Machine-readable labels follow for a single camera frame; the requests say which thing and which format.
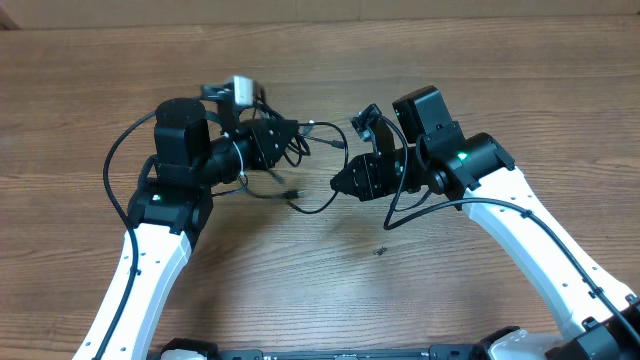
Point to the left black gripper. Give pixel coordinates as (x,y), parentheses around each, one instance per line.
(264,152)

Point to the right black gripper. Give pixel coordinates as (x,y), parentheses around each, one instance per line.
(382,176)

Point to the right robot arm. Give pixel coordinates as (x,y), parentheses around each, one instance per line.
(423,149)

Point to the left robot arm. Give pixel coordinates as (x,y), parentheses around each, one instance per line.
(196,149)

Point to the small black debris piece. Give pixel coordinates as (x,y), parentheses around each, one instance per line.
(380,251)

